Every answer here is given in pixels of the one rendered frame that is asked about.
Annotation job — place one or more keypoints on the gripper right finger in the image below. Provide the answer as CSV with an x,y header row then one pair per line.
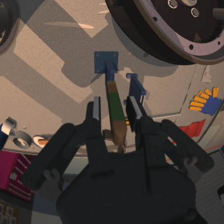
x,y
178,141

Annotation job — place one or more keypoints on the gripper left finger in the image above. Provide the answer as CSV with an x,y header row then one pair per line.
x,y
55,148

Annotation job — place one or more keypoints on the dark round drum brake assembly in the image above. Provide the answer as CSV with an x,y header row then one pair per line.
x,y
148,33

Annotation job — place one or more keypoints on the dark round drum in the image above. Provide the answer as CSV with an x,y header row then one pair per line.
x,y
7,24

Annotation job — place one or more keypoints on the dark grey stub lever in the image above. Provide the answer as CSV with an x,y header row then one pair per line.
x,y
218,13

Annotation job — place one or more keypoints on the grey hub pilot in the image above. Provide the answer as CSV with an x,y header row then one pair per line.
x,y
187,2

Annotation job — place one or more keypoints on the white dish with orange part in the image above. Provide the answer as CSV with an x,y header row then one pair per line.
x,y
41,141

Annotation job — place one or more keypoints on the silver flat bar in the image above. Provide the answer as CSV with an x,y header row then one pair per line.
x,y
165,115

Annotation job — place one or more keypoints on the magenta drawer tool chest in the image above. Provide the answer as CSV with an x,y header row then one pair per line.
x,y
13,174

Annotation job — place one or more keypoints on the silver cylinder socket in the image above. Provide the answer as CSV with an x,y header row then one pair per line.
x,y
9,125

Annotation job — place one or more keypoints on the brown small block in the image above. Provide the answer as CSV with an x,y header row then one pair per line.
x,y
107,134

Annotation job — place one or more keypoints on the blue threaded bolt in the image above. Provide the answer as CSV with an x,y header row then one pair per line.
x,y
2,137

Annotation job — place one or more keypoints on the yellow small block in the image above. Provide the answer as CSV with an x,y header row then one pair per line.
x,y
127,121

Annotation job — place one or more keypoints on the beige printed paper sheet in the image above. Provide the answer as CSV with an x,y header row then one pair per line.
x,y
8,213

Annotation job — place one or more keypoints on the silver hex nut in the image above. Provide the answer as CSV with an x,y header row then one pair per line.
x,y
172,3
195,12

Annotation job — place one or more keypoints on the blue slotted bracket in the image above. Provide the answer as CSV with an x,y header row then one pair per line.
x,y
136,87

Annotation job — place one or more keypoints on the blue holster bracket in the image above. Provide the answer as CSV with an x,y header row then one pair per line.
x,y
105,61

